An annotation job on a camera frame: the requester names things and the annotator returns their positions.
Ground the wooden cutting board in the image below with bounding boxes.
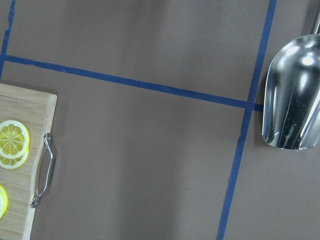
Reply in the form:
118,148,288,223
0,83,58,240

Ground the metal scoop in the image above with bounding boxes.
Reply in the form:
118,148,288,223
262,16,320,150

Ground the upper lemon slice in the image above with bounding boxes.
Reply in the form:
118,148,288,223
0,120,30,159

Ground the lower stacked lemon slice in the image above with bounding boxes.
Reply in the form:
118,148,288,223
0,148,29,170

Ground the single lemon slice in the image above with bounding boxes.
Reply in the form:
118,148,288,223
0,185,9,218

